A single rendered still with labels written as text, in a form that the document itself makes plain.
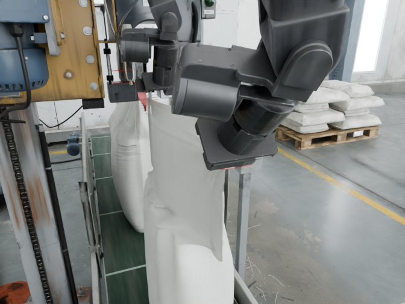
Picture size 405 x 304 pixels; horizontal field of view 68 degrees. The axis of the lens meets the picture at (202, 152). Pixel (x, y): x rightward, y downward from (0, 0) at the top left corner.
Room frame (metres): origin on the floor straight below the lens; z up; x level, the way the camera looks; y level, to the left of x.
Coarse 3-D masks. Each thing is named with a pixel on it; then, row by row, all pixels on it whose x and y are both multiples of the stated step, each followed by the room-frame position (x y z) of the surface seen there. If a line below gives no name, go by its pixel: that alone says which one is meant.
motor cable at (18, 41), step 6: (18, 42) 0.60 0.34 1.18; (18, 48) 0.60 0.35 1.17; (24, 60) 0.60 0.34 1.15; (24, 66) 0.60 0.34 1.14; (24, 72) 0.60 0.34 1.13; (24, 78) 0.60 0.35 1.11; (30, 90) 0.60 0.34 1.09; (30, 96) 0.60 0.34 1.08; (30, 102) 0.61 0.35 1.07; (12, 108) 0.66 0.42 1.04; (18, 108) 0.64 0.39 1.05; (24, 108) 0.62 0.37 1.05; (0, 114) 0.72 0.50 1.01; (0, 120) 0.78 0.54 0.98; (6, 120) 0.80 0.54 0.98; (12, 120) 0.81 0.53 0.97; (18, 120) 0.83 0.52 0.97; (36, 126) 0.86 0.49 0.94
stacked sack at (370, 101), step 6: (366, 96) 3.67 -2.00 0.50; (372, 96) 3.71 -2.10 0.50; (336, 102) 3.54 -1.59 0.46; (342, 102) 3.48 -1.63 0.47; (348, 102) 3.43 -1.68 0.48; (354, 102) 3.43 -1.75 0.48; (360, 102) 3.45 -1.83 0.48; (366, 102) 3.50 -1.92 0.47; (372, 102) 3.53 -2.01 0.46; (378, 102) 3.57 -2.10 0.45; (336, 108) 3.52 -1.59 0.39; (342, 108) 3.43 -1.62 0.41; (348, 108) 3.38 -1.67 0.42; (354, 108) 3.42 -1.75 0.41; (360, 108) 3.47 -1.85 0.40; (366, 108) 3.53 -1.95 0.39
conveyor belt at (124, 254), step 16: (96, 144) 2.27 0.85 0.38; (96, 160) 1.93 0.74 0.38; (96, 176) 1.68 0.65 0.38; (112, 176) 1.68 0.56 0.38; (112, 192) 1.48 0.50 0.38; (112, 208) 1.31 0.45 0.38; (112, 224) 1.17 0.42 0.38; (128, 224) 1.17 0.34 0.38; (112, 240) 1.06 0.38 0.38; (128, 240) 1.06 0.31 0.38; (144, 240) 1.06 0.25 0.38; (112, 256) 0.96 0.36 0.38; (128, 256) 0.96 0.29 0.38; (144, 256) 0.96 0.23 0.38; (112, 272) 0.87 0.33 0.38; (128, 272) 0.87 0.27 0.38; (144, 272) 0.87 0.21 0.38; (112, 288) 0.80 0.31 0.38; (128, 288) 0.80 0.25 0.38; (144, 288) 0.80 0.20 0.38
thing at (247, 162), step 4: (240, 160) 0.36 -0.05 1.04; (244, 160) 0.36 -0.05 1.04; (248, 160) 0.38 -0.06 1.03; (252, 160) 0.38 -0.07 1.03; (216, 164) 0.35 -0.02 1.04; (220, 164) 0.35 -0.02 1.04; (224, 164) 0.35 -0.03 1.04; (228, 164) 0.36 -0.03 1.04; (232, 164) 0.36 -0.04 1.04; (236, 164) 0.36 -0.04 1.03; (240, 164) 0.37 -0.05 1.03; (244, 164) 0.37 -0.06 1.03; (248, 164) 0.38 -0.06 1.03; (252, 164) 0.38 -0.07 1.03; (208, 168) 0.36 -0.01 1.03; (212, 168) 0.35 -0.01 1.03; (216, 168) 0.36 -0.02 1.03; (220, 168) 0.36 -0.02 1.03
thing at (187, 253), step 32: (160, 128) 0.60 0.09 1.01; (192, 128) 0.66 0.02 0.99; (160, 160) 0.60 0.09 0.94; (192, 160) 0.51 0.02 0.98; (160, 192) 0.61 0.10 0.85; (192, 192) 0.51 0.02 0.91; (224, 192) 0.42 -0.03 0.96; (160, 224) 0.54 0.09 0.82; (192, 224) 0.51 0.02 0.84; (224, 224) 0.57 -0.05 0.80; (160, 256) 0.52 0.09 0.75; (192, 256) 0.48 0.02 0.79; (224, 256) 0.49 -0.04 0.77; (160, 288) 0.51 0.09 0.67; (192, 288) 0.46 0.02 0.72; (224, 288) 0.49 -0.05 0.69
